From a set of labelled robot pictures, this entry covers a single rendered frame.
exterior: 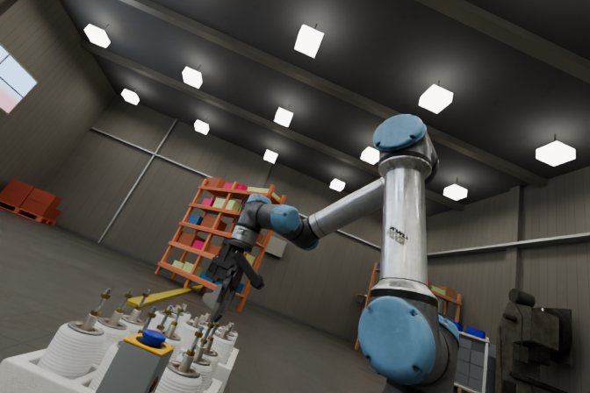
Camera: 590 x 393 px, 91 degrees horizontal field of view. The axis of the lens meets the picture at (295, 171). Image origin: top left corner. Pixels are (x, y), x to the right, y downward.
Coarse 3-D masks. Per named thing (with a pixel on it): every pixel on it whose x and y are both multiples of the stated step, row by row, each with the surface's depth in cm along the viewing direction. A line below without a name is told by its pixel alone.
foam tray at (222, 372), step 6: (234, 348) 138; (234, 354) 127; (228, 360) 115; (234, 360) 119; (222, 366) 104; (228, 366) 107; (216, 372) 103; (222, 372) 103; (228, 372) 103; (216, 378) 102; (222, 378) 103; (222, 384) 102; (222, 390) 101
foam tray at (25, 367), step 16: (32, 352) 62; (0, 368) 55; (16, 368) 55; (32, 368) 56; (96, 368) 66; (0, 384) 54; (16, 384) 54; (32, 384) 54; (48, 384) 54; (64, 384) 55; (80, 384) 57
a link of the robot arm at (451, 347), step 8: (440, 320) 56; (448, 320) 57; (440, 328) 56; (448, 328) 56; (456, 328) 57; (448, 336) 55; (456, 336) 56; (448, 344) 53; (456, 344) 56; (448, 352) 51; (456, 352) 56; (448, 360) 51; (456, 360) 56; (448, 368) 52; (440, 376) 50; (448, 376) 53; (432, 384) 52; (440, 384) 52; (448, 384) 53; (424, 392) 52; (432, 392) 52; (440, 392) 52; (448, 392) 52
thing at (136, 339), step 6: (132, 336) 50; (138, 336) 51; (132, 342) 47; (138, 342) 48; (144, 342) 49; (144, 348) 47; (150, 348) 47; (156, 348) 48; (162, 348) 49; (168, 348) 51; (174, 348) 53; (162, 354) 47
